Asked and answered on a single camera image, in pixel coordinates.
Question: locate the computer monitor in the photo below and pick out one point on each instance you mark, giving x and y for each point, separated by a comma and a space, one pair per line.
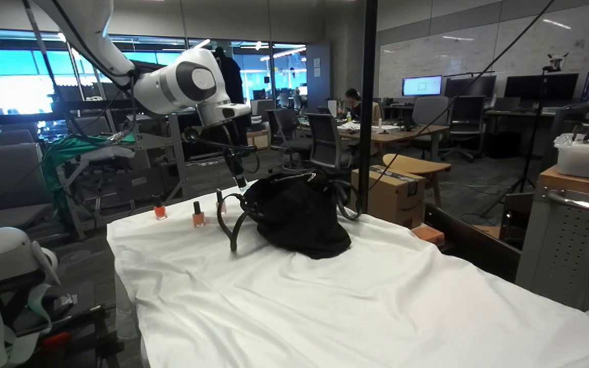
421, 87

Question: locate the black handbag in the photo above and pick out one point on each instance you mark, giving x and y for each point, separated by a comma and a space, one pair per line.
296, 214

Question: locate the cardboard box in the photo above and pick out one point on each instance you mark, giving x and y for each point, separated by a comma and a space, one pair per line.
395, 197

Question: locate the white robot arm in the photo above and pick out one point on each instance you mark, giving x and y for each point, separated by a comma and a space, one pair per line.
192, 81

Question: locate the grey metal cabinet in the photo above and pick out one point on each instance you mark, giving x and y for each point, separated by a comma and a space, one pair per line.
555, 256

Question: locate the black office chair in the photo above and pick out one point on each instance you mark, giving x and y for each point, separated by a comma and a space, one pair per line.
325, 150

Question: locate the red nail polish bottle far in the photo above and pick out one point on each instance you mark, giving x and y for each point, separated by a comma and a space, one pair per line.
161, 212

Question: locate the black camera tripod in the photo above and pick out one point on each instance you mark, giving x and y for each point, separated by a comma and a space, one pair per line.
525, 181

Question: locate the wooden side table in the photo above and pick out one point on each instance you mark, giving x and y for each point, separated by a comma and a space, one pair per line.
427, 168

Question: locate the white plastic container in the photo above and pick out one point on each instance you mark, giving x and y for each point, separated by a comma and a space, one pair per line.
574, 154

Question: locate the white tablecloth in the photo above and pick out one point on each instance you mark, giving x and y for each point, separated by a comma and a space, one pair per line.
390, 301

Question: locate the orange nail polish bottle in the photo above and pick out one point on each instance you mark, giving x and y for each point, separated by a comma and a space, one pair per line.
197, 217

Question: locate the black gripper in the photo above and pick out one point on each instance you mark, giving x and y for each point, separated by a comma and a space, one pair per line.
230, 150

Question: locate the black vertical pole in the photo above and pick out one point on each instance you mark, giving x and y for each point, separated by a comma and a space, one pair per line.
370, 15

